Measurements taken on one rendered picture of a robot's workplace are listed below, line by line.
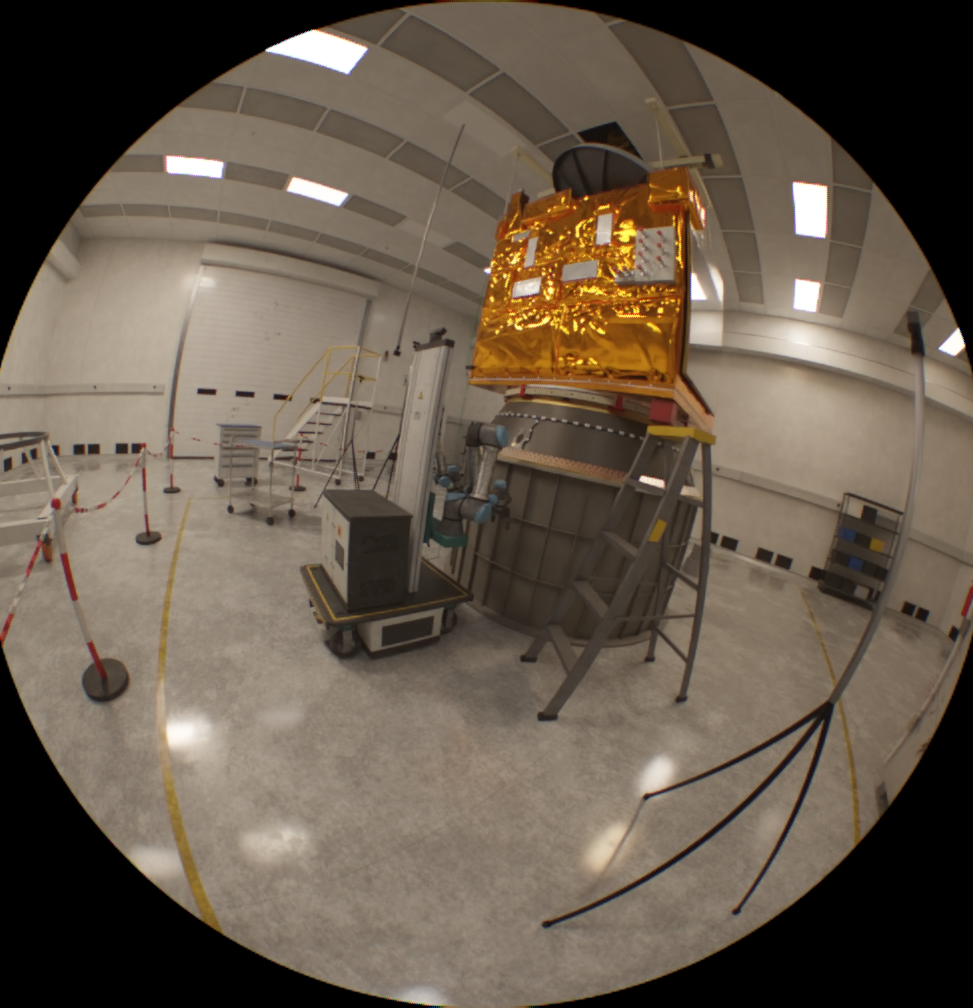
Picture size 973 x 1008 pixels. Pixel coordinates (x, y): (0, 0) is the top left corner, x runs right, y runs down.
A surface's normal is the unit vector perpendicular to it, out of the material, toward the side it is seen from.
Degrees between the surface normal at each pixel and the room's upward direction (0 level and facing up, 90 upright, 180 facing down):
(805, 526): 90
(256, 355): 90
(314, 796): 0
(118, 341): 90
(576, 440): 62
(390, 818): 0
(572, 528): 90
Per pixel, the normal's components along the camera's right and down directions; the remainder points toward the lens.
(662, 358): -0.71, 0.05
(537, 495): -0.52, 0.08
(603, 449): -0.11, -0.31
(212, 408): 0.69, 0.26
